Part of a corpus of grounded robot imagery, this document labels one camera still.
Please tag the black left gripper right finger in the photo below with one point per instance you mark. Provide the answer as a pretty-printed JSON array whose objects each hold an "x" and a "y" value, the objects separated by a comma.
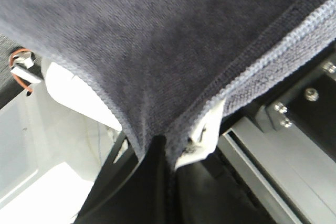
[{"x": 210, "y": 191}]

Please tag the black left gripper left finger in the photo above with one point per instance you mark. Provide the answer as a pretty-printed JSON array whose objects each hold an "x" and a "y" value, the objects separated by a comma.
[{"x": 129, "y": 190}]

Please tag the dark navy towel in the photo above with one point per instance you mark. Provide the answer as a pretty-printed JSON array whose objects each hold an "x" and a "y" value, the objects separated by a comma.
[{"x": 161, "y": 65}]

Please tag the white towel care label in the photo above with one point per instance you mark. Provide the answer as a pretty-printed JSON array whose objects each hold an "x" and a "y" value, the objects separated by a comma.
[{"x": 204, "y": 137}]

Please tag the white plastic housing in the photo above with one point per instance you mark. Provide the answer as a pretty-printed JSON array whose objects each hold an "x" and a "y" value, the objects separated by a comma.
[{"x": 72, "y": 92}]

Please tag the aluminium frame rail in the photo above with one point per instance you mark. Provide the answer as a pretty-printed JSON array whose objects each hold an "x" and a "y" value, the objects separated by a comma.
[{"x": 290, "y": 175}]

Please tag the black metal bracket with bolts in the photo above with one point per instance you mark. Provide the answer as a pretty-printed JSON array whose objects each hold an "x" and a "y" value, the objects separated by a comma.
[{"x": 272, "y": 108}]

